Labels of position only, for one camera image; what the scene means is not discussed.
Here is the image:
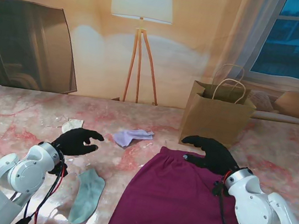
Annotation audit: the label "knitted beige pillow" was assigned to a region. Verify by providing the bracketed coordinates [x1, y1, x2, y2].
[246, 89, 278, 113]

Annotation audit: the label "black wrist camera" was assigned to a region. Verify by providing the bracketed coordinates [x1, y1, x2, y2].
[211, 179, 229, 198]
[47, 159, 70, 178]

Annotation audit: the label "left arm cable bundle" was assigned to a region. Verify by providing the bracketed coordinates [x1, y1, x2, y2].
[7, 149, 70, 224]

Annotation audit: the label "maroon shorts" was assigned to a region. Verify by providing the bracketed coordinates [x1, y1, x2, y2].
[102, 138, 288, 224]

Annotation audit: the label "beige sofa frame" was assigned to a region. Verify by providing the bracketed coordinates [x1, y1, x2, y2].
[249, 109, 299, 132]

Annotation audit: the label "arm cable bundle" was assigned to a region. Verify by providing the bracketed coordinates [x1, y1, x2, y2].
[7, 149, 70, 224]
[214, 172, 255, 224]

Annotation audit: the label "lavender sock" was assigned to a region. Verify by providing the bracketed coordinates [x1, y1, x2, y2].
[111, 125, 156, 154]

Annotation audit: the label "cream white sock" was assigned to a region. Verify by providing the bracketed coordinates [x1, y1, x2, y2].
[61, 117, 85, 136]

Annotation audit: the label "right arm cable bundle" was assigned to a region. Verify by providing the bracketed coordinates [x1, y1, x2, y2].
[214, 172, 255, 224]

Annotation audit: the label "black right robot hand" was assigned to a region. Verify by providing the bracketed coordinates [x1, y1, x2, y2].
[177, 134, 242, 177]

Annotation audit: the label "kraft paper bag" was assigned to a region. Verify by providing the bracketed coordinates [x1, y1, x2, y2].
[177, 58, 262, 157]

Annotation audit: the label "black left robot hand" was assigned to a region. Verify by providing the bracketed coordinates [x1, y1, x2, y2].
[51, 124, 106, 162]

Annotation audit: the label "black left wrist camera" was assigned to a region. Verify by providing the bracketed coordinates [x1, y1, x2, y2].
[47, 159, 70, 178]

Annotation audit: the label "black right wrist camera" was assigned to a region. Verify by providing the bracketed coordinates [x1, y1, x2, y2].
[211, 179, 229, 198]

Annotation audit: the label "dark framed mirror panel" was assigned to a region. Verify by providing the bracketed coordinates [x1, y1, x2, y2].
[0, 0, 89, 97]

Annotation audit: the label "white framed window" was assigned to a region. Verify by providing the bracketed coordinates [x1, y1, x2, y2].
[248, 0, 299, 82]

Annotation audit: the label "light blue sock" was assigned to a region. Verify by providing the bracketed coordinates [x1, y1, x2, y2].
[67, 166, 108, 224]

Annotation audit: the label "sheer beige curtain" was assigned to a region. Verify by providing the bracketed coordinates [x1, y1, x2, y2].
[203, 0, 289, 88]

